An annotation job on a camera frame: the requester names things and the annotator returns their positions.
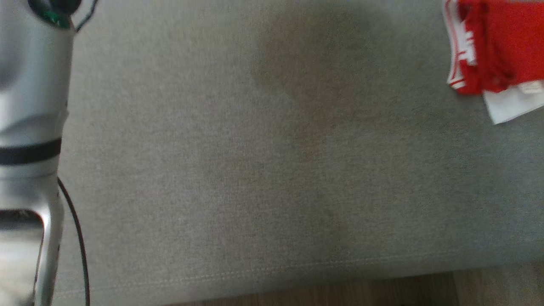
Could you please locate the red and white basketball jersey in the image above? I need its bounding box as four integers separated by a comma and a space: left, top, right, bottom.
442, 0, 544, 125

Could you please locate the grey fabric sofa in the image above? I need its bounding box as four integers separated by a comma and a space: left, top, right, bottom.
0, 0, 544, 306

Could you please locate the black left cable, blue plug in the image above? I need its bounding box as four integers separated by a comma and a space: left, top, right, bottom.
57, 0, 99, 306

